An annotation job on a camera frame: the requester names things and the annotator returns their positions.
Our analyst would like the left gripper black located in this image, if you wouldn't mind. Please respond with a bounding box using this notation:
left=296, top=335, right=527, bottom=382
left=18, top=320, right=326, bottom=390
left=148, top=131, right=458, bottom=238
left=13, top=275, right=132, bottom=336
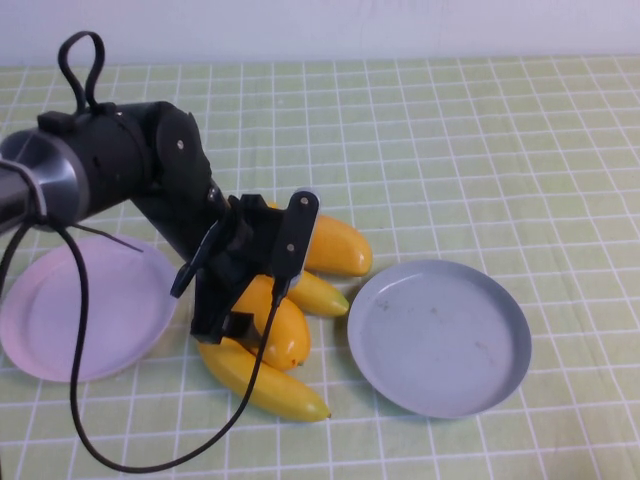
left=142, top=187, right=290, bottom=347

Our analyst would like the yellow orange mango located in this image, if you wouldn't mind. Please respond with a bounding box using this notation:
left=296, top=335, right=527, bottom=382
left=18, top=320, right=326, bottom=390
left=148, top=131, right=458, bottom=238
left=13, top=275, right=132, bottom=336
left=230, top=273, right=312, bottom=372

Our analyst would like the yellow banana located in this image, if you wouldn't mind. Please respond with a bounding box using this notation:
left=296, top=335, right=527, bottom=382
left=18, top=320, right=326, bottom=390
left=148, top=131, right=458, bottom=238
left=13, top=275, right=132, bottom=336
left=198, top=337, right=332, bottom=424
left=266, top=201, right=350, bottom=318

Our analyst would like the reddish orange mango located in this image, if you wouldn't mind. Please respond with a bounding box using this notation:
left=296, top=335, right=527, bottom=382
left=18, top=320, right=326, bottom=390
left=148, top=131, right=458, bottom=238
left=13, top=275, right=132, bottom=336
left=303, top=213, right=374, bottom=278

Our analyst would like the pink round plate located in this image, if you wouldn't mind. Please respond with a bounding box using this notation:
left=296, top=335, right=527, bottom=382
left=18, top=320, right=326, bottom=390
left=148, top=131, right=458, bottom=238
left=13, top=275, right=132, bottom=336
left=0, top=234, right=179, bottom=384

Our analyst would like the blue-grey round plate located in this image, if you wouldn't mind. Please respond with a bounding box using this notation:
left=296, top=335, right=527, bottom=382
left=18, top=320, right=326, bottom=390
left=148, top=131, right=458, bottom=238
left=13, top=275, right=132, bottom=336
left=346, top=258, right=532, bottom=420

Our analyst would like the black zip tie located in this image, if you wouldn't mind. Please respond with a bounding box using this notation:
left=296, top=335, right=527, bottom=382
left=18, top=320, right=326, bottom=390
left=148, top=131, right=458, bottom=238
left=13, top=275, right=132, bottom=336
left=74, top=222, right=145, bottom=254

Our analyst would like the green checked tablecloth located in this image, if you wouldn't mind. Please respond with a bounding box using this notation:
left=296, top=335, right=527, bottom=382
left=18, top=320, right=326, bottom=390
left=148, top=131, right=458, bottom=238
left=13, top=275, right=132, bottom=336
left=0, top=55, right=640, bottom=480

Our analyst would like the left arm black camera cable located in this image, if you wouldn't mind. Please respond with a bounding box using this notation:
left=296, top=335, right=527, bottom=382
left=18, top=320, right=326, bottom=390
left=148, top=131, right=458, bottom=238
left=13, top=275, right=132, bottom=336
left=0, top=159, right=291, bottom=475

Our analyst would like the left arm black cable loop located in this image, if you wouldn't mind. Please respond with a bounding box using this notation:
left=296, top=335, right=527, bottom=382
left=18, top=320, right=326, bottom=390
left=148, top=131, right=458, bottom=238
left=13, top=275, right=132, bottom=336
left=58, top=30, right=107, bottom=114

